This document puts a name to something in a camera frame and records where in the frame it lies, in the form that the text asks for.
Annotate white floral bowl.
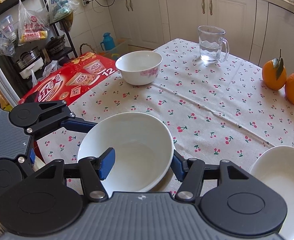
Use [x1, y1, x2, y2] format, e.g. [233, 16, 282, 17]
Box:
[115, 50, 163, 86]
[77, 112, 175, 195]

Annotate white plate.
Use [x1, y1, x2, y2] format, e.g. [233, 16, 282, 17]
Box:
[250, 146, 294, 239]

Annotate white kitchen cabinets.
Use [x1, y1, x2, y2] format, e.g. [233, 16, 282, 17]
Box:
[107, 0, 294, 74]

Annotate red snack box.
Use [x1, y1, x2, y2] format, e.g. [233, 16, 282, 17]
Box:
[19, 52, 116, 105]

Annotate cherry print tablecloth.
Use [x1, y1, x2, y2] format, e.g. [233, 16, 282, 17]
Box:
[38, 39, 294, 170]

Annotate black storage shelf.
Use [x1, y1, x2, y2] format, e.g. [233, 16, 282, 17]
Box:
[0, 0, 78, 98]

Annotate plastic bag with snacks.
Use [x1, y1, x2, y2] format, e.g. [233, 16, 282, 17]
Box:
[18, 1, 49, 46]

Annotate teal thermos bottle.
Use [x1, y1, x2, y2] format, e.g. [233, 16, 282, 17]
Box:
[100, 33, 115, 51]

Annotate glass water mug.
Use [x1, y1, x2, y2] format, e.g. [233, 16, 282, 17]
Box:
[198, 25, 229, 63]

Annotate orange with leaf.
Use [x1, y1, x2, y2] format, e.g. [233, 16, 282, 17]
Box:
[262, 49, 287, 90]

